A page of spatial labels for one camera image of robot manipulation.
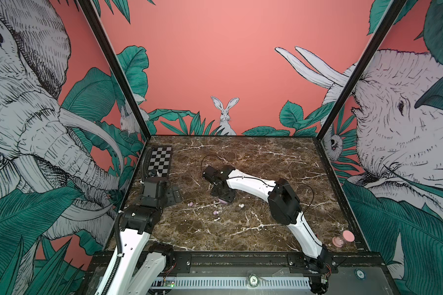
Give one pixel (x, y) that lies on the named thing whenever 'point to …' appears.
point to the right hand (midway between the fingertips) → (216, 197)
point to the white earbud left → (241, 205)
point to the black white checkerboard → (160, 160)
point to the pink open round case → (338, 241)
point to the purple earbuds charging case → (223, 201)
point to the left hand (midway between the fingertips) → (166, 189)
